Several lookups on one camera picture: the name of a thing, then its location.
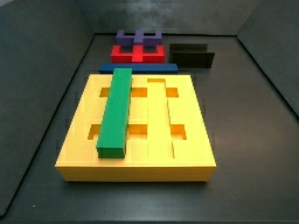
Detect red notched block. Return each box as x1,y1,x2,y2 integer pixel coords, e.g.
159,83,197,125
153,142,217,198
111,45,165,63

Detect green rectangular bar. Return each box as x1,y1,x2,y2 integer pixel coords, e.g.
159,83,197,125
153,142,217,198
97,68,133,158

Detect purple notched block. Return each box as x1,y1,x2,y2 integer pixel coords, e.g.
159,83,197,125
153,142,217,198
117,30,163,46

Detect yellow slotted board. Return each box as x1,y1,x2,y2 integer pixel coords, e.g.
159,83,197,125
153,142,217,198
55,74,217,182

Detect black angled block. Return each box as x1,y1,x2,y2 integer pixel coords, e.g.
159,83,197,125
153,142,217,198
170,44,215,68

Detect blue rectangular bar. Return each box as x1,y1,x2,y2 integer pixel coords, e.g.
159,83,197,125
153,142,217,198
99,63,179,74

